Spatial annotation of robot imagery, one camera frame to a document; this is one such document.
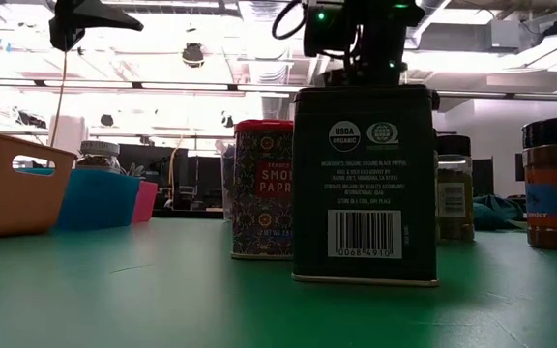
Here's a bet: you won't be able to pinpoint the dark background desks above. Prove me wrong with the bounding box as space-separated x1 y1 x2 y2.
116 142 224 218

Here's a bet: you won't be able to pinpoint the thin hanging cable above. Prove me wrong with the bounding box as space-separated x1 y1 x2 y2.
47 47 71 149

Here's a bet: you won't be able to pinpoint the blue plastic bin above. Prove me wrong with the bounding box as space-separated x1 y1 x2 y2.
15 166 142 232

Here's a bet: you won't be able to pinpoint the orange plastic bin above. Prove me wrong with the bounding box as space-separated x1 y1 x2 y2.
0 130 77 242

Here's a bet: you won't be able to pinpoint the black-lid jar orange label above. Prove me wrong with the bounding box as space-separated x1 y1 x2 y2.
521 115 557 251

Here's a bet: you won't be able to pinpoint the white background column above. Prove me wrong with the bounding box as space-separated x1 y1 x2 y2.
48 114 89 156

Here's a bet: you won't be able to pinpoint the red paprika spice tin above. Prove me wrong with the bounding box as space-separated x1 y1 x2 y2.
230 119 295 261

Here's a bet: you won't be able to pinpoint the black ceiling fixture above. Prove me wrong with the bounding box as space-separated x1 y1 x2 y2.
181 42 206 69

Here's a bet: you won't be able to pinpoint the horizontal metal rail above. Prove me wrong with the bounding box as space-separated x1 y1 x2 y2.
0 76 557 102

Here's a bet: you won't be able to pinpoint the silver ceiling duct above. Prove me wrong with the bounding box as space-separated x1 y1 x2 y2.
403 0 454 49

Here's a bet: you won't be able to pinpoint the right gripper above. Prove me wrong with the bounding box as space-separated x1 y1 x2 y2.
326 47 405 88

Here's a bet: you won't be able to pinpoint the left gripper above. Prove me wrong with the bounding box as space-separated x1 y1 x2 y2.
48 0 145 52

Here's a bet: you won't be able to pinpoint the pink plastic bin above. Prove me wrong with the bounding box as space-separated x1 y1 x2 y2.
132 180 160 224

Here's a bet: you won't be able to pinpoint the black-lid jar green herbs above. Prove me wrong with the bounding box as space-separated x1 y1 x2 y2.
434 133 476 243

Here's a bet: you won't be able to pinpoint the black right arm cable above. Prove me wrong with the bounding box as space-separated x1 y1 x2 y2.
272 0 308 41

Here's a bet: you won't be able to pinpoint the black pepper spice tin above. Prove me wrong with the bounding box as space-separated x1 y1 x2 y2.
290 84 440 289

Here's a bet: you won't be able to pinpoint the white-lid glass spice jar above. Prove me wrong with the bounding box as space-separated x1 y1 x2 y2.
75 139 123 175

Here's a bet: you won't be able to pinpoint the small succulent plant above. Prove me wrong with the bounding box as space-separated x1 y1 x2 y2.
121 162 147 179

